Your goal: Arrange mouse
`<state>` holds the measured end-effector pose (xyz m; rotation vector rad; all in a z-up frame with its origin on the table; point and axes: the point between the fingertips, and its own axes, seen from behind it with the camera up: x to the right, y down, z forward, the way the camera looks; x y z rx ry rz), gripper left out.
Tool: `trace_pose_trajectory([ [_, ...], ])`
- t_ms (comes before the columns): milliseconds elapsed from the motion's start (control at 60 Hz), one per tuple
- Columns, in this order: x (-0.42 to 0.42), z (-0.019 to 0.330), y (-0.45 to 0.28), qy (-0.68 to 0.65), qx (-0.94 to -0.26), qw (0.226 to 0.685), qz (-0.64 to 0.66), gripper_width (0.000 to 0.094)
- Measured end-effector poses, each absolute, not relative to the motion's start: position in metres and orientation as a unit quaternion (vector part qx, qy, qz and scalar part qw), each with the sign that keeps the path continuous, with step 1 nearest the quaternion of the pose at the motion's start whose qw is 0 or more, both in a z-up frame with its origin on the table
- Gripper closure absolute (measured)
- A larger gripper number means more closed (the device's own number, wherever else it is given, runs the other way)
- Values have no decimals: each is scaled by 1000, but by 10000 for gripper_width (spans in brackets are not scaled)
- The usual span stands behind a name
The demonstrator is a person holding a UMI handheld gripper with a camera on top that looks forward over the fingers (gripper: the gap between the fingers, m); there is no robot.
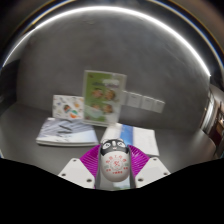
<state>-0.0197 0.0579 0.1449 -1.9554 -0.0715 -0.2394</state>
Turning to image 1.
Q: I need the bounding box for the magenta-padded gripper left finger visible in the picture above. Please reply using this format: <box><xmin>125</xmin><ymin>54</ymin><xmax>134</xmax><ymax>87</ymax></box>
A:
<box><xmin>57</xmin><ymin>144</ymin><xmax>103</xmax><ymax>190</ymax></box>

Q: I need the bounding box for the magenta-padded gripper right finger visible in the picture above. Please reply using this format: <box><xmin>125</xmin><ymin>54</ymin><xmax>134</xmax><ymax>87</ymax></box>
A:
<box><xmin>127</xmin><ymin>144</ymin><xmax>172</xmax><ymax>189</ymax></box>

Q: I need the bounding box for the white panda-print computer mouse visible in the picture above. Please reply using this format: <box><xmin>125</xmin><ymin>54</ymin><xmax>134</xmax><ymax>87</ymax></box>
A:
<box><xmin>99</xmin><ymin>137</ymin><xmax>131</xmax><ymax>183</ymax></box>

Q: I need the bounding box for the white book with blue band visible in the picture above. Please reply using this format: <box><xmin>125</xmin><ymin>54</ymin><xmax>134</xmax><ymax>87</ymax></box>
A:
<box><xmin>100</xmin><ymin>122</ymin><xmax>161</xmax><ymax>157</ymax></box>

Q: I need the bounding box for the large grey-cover magazine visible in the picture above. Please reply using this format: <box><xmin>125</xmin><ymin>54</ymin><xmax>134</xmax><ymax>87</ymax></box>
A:
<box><xmin>35</xmin><ymin>116</ymin><xmax>100</xmax><ymax>148</ymax></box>

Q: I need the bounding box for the white sticker sheet card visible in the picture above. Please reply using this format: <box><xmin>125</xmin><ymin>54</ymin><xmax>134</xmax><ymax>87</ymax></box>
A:
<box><xmin>51</xmin><ymin>94</ymin><xmax>85</xmax><ymax>121</ymax></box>

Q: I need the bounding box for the green food menu sign stand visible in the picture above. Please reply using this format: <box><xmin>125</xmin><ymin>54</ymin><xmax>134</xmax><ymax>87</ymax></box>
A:
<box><xmin>81</xmin><ymin>69</ymin><xmax>128</xmax><ymax>127</ymax></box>

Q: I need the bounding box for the white wall socket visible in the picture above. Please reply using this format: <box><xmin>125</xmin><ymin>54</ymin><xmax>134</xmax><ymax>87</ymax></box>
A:
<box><xmin>152</xmin><ymin>98</ymin><xmax>166</xmax><ymax>114</ymax></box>
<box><xmin>126</xmin><ymin>91</ymin><xmax>144</xmax><ymax>109</ymax></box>
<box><xmin>141</xmin><ymin>95</ymin><xmax>155</xmax><ymax>111</ymax></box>

